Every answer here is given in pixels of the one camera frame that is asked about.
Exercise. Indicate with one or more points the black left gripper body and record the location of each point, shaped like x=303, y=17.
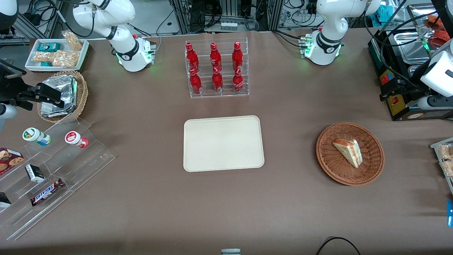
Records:
x=411, y=89

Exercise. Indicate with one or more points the triangle sandwich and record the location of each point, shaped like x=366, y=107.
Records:
x=349, y=151

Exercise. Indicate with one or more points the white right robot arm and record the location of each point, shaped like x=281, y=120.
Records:
x=124, y=42

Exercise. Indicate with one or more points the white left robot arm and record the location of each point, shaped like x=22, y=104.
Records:
x=329, y=32

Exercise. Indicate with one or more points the light wicker basket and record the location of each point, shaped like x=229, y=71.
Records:
x=82, y=92

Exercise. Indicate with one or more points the white rectangular snack tray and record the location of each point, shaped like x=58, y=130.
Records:
x=32, y=63

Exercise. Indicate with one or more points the metal edged snack tray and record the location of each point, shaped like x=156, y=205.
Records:
x=436, y=146

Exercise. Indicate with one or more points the brown round wicker basket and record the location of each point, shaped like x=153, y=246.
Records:
x=336, y=166

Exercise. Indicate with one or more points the beige rectangular tray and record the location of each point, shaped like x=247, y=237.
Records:
x=223, y=143

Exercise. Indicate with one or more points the silver foil wrapped pack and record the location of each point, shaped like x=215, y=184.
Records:
x=53, y=110
x=62, y=86

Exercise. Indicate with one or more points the black food warmer machine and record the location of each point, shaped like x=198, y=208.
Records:
x=407, y=109

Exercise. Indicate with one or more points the small teal snack pack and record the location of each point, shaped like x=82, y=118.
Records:
x=46, y=64

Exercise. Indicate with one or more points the green lid yogurt bottle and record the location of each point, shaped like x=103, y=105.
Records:
x=35, y=136

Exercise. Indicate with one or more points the clear bag of crackers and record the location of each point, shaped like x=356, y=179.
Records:
x=66, y=58
x=43, y=56

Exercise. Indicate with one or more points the red lid yogurt bottle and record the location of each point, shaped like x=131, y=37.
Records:
x=75, y=139

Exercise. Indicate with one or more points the clear bag of peanuts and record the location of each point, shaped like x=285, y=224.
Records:
x=73, y=40

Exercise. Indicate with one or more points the orange food in warmer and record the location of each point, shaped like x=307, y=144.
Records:
x=437, y=30

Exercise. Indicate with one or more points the red cookie box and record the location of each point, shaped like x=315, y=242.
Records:
x=9, y=159

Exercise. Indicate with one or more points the clear acrylic stepped stand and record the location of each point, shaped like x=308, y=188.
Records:
x=81, y=166

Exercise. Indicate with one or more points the clear bag of snacks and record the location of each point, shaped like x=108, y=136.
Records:
x=446, y=152
x=448, y=168

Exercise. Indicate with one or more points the teal bag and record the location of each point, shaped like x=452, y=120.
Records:
x=384, y=14

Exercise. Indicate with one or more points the small black white box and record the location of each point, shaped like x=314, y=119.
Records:
x=34, y=173

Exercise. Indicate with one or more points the Snickers chocolate bar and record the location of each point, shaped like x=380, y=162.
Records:
x=46, y=192

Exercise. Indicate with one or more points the black snack pack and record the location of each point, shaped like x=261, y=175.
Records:
x=3, y=200

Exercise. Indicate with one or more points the blue object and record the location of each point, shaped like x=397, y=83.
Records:
x=450, y=213

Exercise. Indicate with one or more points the clear acrylic bottle rack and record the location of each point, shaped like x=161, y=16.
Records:
x=244, y=90

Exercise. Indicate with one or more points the red cola bottle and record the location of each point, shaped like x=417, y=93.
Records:
x=237, y=56
x=217, y=81
x=195, y=83
x=215, y=58
x=238, y=82
x=192, y=58

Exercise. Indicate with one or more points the white power strip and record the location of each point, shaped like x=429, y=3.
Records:
x=229, y=26

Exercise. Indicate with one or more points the grey small device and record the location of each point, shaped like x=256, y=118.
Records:
x=230, y=251

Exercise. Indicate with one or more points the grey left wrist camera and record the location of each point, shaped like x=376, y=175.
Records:
x=433, y=102

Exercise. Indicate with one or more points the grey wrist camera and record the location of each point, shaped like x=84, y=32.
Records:
x=433, y=102
x=7, y=111

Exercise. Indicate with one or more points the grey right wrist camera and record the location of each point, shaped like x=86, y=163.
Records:
x=7, y=111

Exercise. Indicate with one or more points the aluminium frame rack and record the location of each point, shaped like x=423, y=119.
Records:
x=226, y=10

